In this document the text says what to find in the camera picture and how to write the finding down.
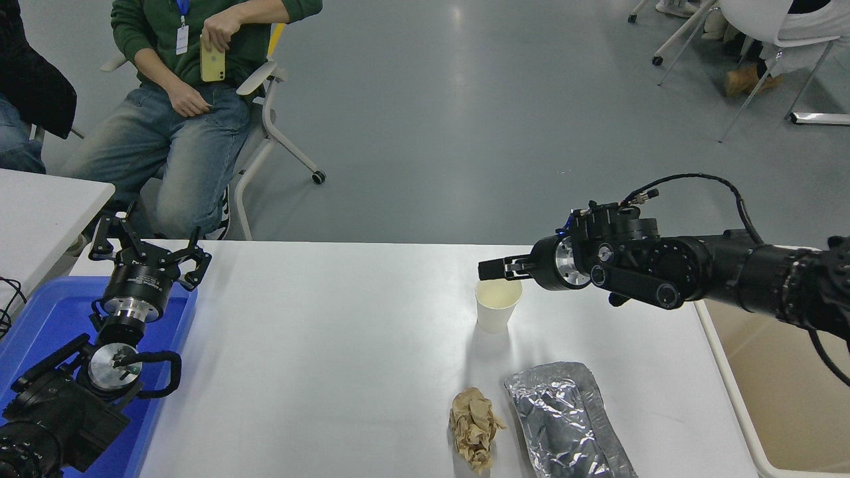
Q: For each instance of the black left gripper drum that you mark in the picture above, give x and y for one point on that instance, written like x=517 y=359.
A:
x=136 y=282

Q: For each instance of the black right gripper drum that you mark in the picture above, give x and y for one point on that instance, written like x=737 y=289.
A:
x=546 y=264

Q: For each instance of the white paper cup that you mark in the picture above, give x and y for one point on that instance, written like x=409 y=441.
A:
x=497 y=309

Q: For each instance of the silver foil tray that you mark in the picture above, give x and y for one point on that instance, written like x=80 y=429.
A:
x=558 y=411

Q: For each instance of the tan paper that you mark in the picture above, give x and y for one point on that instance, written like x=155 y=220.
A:
x=475 y=425

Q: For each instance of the yellow smartphone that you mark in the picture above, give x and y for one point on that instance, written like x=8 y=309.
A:
x=212 y=66

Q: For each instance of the person's right hand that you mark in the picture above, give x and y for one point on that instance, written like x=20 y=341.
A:
x=189 y=101

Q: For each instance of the person's left hand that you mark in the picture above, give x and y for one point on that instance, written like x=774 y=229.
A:
x=220 y=28

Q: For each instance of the white side table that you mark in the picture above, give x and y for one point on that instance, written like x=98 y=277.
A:
x=40 y=212

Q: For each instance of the blue plastic tray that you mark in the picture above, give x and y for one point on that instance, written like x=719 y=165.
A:
x=46 y=312

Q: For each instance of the person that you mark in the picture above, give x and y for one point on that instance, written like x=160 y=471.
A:
x=33 y=86
x=747 y=81
x=192 y=146

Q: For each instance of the white wheeled office chair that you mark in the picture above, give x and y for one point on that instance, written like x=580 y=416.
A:
x=269 y=119

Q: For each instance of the white wheeled table leg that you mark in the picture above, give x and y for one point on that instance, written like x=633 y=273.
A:
x=657 y=60

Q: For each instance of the large pale plastic bin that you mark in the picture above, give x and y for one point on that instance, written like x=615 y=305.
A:
x=783 y=398

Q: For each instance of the person's white shoe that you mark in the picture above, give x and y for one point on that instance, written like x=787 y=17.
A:
x=674 y=8

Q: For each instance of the silver floor bar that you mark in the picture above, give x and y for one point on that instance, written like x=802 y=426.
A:
x=820 y=118

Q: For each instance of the white shell chair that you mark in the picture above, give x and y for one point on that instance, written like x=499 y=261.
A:
x=750 y=16

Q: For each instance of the grey chair frame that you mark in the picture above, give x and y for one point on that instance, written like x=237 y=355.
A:
x=38 y=136

